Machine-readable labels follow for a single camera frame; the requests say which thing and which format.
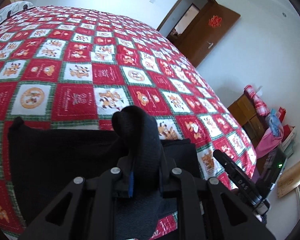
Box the black pants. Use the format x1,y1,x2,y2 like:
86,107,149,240
7,106,200,239

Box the wooden dresser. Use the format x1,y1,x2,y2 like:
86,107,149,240
228,93,268,147

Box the red double happiness decoration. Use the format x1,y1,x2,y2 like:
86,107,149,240
208,15,223,28

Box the brown wooden door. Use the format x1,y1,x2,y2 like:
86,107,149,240
174,3,240,67

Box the red plaid rolled cloth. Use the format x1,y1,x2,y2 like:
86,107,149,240
244,85,270,117

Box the blue cloth on dresser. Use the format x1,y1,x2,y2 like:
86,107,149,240
266,109,283,137

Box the pink cloth on dresser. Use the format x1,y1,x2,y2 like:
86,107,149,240
255,126,284,159

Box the red cartoon patchwork bedspread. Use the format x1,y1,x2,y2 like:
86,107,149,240
0,6,256,239

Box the white patterned pillow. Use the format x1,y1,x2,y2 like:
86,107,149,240
0,1,34,24

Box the red gift bag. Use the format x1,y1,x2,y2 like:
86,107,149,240
276,107,286,122

